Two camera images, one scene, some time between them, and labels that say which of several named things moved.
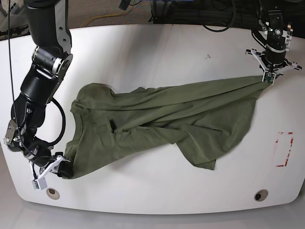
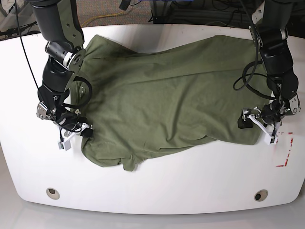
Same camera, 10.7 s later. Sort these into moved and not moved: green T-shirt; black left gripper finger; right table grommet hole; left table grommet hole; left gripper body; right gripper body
Moved: green T-shirt; black left gripper finger; left gripper body; right gripper body
Not moved: left table grommet hole; right table grommet hole
